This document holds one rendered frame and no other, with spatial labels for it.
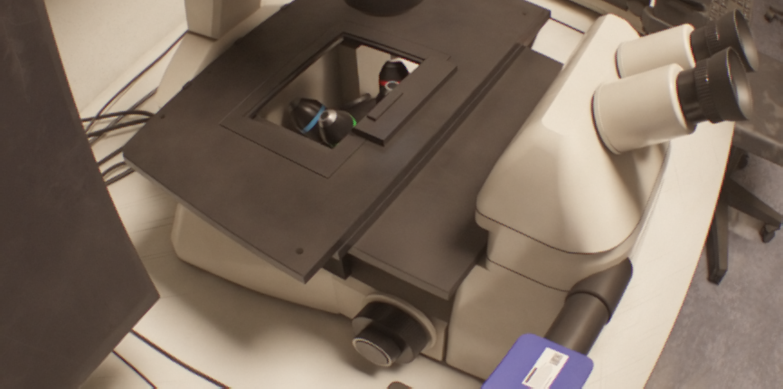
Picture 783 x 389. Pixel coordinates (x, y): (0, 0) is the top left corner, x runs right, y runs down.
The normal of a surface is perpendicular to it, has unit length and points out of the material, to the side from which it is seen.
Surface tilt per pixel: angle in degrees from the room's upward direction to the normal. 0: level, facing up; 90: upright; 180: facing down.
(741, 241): 0
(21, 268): 86
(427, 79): 0
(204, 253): 49
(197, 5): 90
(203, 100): 0
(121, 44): 90
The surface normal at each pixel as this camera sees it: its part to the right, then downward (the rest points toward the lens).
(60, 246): 0.81, 0.33
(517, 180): -0.58, 0.45
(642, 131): -0.55, 0.65
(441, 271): -0.07, -0.70
